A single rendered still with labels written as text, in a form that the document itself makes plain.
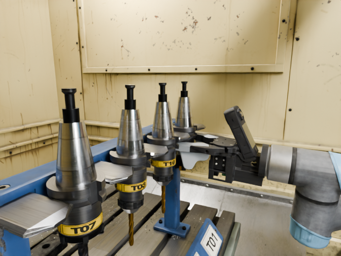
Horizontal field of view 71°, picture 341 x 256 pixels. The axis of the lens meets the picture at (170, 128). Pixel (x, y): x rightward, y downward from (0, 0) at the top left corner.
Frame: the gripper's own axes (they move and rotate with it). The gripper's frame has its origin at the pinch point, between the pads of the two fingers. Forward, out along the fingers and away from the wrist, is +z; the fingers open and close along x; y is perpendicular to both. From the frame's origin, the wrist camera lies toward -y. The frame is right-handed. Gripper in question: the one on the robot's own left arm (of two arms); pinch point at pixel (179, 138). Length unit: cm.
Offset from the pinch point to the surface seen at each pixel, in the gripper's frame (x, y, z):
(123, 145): -24.1, -4.9, -1.0
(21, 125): 22, 13, 94
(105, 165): -26.5, -2.3, 0.4
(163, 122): -12.6, -6.4, -1.8
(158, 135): -13.2, -3.9, -1.0
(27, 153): 24, 28, 94
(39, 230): -40.2, -2.2, -4.0
